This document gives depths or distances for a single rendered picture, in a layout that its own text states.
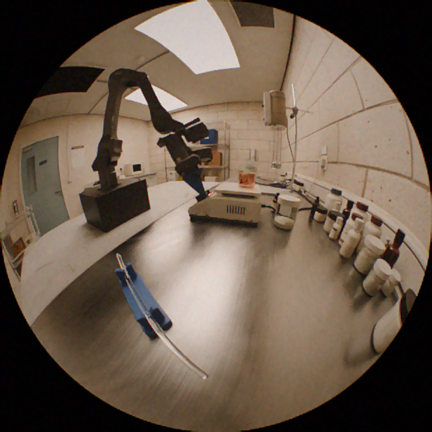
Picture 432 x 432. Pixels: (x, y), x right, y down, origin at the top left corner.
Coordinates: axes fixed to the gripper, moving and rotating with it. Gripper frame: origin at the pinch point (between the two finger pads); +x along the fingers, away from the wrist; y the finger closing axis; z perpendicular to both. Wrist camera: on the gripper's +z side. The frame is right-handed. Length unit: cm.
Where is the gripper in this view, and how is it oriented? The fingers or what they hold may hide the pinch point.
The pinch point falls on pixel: (198, 186)
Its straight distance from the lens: 37.1
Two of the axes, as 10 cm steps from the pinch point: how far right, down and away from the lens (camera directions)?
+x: 4.8, 8.5, 2.2
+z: 8.6, -5.0, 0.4
